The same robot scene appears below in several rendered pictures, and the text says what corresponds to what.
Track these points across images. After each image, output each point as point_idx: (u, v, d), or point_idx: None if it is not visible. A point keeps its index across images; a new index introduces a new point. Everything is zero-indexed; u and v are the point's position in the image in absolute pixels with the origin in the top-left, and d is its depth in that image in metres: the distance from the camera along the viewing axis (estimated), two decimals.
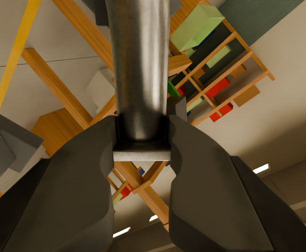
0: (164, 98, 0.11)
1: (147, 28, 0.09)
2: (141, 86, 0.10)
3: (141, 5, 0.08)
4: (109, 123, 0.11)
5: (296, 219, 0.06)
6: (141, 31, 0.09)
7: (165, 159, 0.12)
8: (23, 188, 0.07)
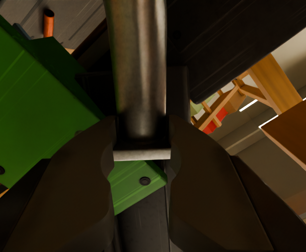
0: (163, 97, 0.11)
1: (144, 27, 0.09)
2: (140, 85, 0.10)
3: (138, 4, 0.09)
4: (109, 123, 0.11)
5: (296, 219, 0.06)
6: (139, 29, 0.09)
7: (166, 157, 0.12)
8: (23, 188, 0.07)
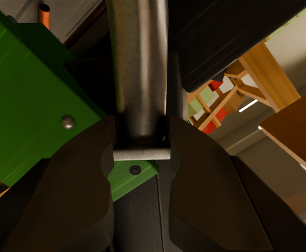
0: (164, 97, 0.11)
1: (146, 26, 0.09)
2: (141, 84, 0.10)
3: (141, 4, 0.09)
4: (109, 123, 0.11)
5: (296, 219, 0.06)
6: (141, 29, 0.09)
7: (166, 157, 0.12)
8: (23, 188, 0.07)
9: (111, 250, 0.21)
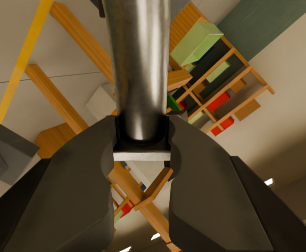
0: (164, 100, 0.11)
1: (146, 33, 0.08)
2: (141, 91, 0.10)
3: (140, 10, 0.08)
4: (109, 123, 0.11)
5: (296, 219, 0.06)
6: (140, 36, 0.08)
7: (165, 159, 0.12)
8: (23, 188, 0.07)
9: None
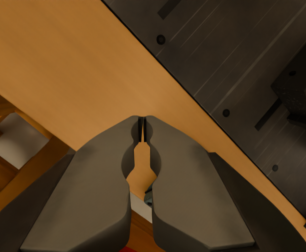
0: None
1: None
2: None
3: None
4: (132, 124, 0.11)
5: (273, 209, 0.06)
6: None
7: None
8: (47, 181, 0.07)
9: None
